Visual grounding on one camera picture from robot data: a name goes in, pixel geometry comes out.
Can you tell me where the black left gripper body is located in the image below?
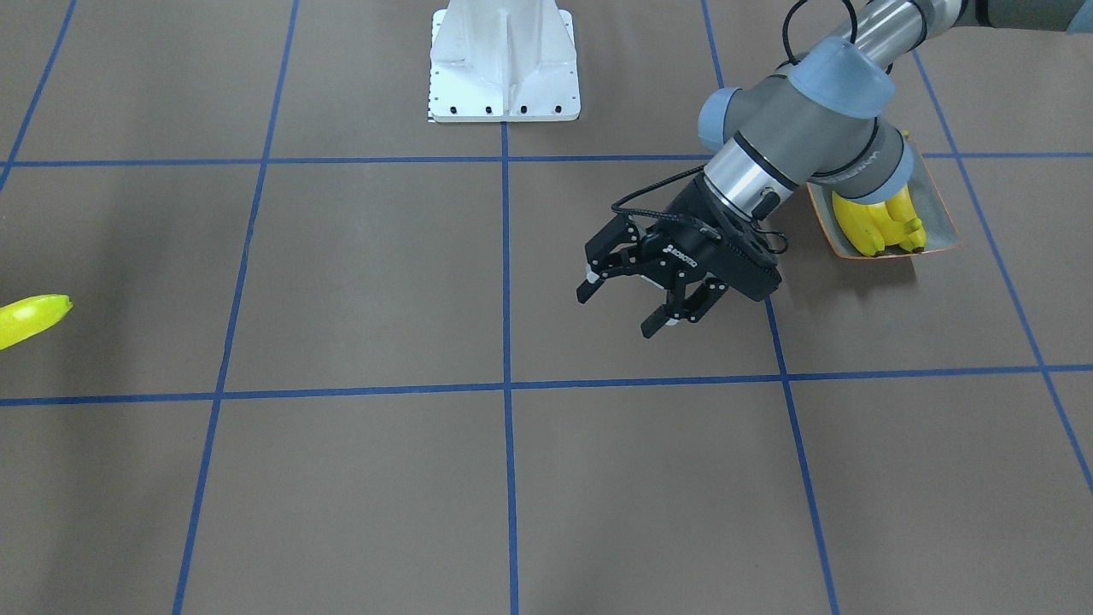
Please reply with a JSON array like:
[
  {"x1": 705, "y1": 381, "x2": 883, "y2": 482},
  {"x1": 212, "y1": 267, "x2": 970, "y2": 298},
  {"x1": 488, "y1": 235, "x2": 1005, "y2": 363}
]
[{"x1": 636, "y1": 175, "x2": 781, "y2": 301}]

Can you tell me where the yellow banana basket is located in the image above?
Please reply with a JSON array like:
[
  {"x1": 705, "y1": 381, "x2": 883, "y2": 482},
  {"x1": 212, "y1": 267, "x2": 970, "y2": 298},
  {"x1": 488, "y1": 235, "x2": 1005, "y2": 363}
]
[{"x1": 866, "y1": 202, "x2": 907, "y2": 246}]

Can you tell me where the yellow banana curved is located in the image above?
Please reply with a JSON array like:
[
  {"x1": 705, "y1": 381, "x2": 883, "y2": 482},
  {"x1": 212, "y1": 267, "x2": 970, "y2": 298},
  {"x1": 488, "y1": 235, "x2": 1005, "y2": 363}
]
[{"x1": 886, "y1": 184, "x2": 926, "y2": 255}]

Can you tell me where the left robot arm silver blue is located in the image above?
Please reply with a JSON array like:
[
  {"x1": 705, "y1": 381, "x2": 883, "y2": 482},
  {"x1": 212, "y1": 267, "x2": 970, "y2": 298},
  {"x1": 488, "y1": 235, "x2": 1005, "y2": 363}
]
[{"x1": 576, "y1": 1, "x2": 1090, "y2": 338}]

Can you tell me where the grey square plate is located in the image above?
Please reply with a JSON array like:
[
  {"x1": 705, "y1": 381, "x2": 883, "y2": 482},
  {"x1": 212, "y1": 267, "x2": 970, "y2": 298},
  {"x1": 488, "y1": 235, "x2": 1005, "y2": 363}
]
[{"x1": 807, "y1": 139, "x2": 961, "y2": 260}]

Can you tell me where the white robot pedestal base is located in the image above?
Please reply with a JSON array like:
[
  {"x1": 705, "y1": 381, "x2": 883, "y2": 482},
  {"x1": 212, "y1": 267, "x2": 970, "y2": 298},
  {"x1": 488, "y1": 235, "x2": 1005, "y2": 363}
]
[{"x1": 427, "y1": 1, "x2": 581, "y2": 122}]

